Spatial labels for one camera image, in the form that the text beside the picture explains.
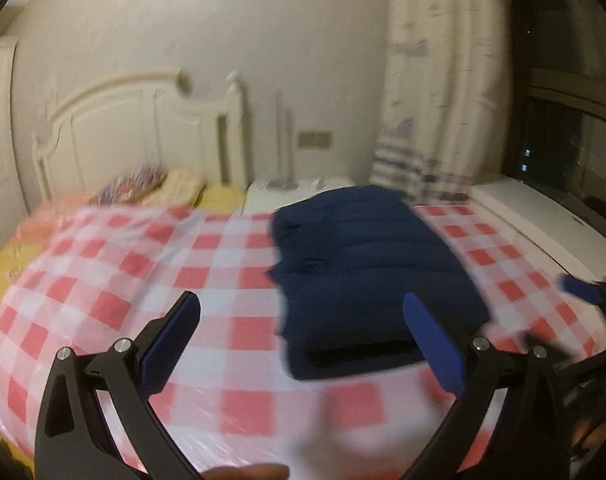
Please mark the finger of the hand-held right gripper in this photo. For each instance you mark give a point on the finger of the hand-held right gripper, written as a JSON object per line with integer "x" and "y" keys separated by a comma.
{"x": 583, "y": 290}

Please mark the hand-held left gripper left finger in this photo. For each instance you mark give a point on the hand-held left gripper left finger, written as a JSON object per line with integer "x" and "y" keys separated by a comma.
{"x": 168, "y": 350}

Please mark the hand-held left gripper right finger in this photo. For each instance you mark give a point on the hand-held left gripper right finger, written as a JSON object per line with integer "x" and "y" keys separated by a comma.
{"x": 433, "y": 345}

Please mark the navy puffer jacket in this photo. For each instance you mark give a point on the navy puffer jacket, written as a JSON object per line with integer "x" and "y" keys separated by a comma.
{"x": 363, "y": 270}

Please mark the red checkered plastic sheet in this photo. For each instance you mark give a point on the red checkered plastic sheet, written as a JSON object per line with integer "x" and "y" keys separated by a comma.
{"x": 208, "y": 285}

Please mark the white window sill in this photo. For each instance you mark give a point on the white window sill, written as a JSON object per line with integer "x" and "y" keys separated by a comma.
{"x": 523, "y": 215}

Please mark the cream pillow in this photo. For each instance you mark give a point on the cream pillow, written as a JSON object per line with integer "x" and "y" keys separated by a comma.
{"x": 183, "y": 187}

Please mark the dark window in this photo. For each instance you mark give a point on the dark window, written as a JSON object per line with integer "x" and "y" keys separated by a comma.
{"x": 573, "y": 125}

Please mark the patterned round pillow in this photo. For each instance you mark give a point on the patterned round pillow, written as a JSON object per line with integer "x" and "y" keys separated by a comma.
{"x": 130, "y": 185}

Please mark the white nightstand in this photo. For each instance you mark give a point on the white nightstand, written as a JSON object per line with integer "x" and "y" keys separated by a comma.
{"x": 303, "y": 195}

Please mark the white bed headboard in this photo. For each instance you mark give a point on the white bed headboard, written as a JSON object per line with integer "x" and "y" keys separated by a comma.
{"x": 133, "y": 130}

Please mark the printed white curtain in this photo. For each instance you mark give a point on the printed white curtain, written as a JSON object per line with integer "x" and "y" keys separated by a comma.
{"x": 433, "y": 85}

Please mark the wall socket panel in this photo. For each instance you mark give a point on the wall socket panel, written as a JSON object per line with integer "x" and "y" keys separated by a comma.
{"x": 314, "y": 140}

